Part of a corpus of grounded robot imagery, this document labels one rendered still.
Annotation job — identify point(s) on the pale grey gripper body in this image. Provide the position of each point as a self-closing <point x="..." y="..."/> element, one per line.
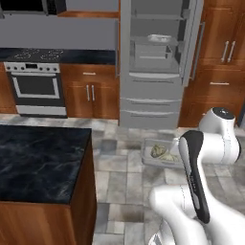
<point x="174" y="146"/>

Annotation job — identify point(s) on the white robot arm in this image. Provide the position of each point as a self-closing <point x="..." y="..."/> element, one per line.
<point x="220" y="150"/>

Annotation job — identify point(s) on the grey fridge drawer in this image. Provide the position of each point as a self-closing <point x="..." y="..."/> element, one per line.
<point x="148" y="119"/>
<point x="150" y="105"/>
<point x="153" y="87"/>

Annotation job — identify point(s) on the grey fridge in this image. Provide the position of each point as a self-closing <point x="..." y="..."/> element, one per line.
<point x="150" y="86"/>

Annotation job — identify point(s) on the grey fridge door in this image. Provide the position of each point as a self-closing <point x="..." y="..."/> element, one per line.
<point x="191" y="41"/>
<point x="117" y="48"/>

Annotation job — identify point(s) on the pale dumpling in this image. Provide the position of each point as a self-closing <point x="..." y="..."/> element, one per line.
<point x="158" y="150"/>
<point x="169" y="157"/>

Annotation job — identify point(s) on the wooden tall cupboards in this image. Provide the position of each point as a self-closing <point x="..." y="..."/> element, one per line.
<point x="220" y="63"/>

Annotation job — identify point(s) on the wooden low cupboards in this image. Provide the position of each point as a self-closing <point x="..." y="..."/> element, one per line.
<point x="91" y="92"/>

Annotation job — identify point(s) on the steel oven with hob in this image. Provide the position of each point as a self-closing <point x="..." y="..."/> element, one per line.
<point x="36" y="86"/>

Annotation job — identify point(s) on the wooden kitchen island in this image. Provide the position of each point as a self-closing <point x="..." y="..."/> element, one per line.
<point x="41" y="220"/>

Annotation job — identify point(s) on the narrow wooden low cupboard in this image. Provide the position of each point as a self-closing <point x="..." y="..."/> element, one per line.
<point x="5" y="89"/>

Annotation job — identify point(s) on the steel microwave oven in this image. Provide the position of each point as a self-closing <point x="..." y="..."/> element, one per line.
<point x="22" y="5"/>

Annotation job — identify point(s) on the wooden wall cupboard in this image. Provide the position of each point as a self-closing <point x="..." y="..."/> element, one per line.
<point x="91" y="7"/>

